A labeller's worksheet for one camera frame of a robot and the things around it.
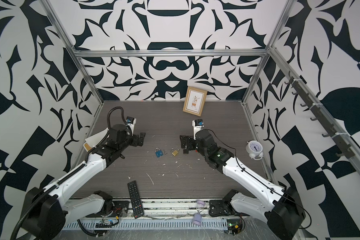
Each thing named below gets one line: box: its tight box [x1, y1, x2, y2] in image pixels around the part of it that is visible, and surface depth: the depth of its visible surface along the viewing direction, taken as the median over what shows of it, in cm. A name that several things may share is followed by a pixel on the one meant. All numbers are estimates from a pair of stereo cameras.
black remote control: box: [127, 180, 145, 219], surface depth 77 cm
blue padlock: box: [154, 147, 164, 158], surface depth 95 cm
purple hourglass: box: [192, 199, 206, 227], surface depth 73 cm
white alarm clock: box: [246, 140, 264, 160], surface depth 93 cm
